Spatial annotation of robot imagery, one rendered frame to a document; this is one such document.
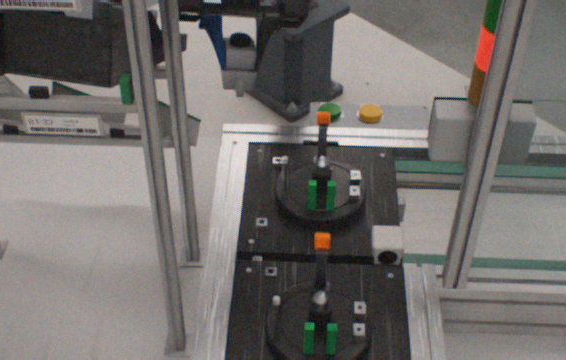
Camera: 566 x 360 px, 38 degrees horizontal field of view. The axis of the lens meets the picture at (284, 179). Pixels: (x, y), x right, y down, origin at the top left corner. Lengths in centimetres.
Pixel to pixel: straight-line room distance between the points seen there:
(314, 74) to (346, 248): 47
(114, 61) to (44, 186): 59
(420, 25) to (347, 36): 169
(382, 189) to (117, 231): 44
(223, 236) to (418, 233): 31
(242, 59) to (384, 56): 65
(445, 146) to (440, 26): 249
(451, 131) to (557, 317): 37
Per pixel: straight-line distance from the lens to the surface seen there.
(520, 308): 124
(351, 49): 178
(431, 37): 343
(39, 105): 93
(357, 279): 116
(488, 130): 99
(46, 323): 129
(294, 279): 116
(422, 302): 117
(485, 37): 95
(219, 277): 118
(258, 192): 128
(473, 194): 105
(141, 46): 85
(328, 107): 144
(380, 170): 132
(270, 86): 159
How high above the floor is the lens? 186
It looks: 43 degrees down
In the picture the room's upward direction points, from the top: 1 degrees clockwise
